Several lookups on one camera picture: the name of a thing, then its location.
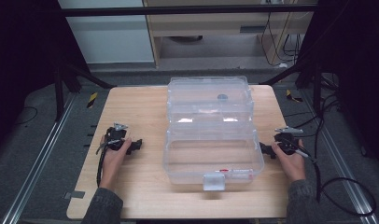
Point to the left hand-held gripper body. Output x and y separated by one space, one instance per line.
116 138

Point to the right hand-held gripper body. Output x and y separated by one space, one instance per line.
287 143

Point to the clear plastic storage box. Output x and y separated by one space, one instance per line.
209 149

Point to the person's right hand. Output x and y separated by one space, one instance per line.
292 166

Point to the person's left hand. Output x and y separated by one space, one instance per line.
113 165

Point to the yellow black striped tape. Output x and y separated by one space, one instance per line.
292 96
92 99

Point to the black metal stand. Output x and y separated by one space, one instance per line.
58 93
317 90

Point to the grey tape strip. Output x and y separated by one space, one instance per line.
74 194

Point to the white cabinet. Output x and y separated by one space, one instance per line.
113 40

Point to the black curtain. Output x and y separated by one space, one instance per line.
355 68
22 62

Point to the light wooden desk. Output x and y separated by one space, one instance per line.
209 26

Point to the black horizontal bar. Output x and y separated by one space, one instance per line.
178 10

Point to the metal floor rail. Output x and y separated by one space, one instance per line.
346 174
38 158

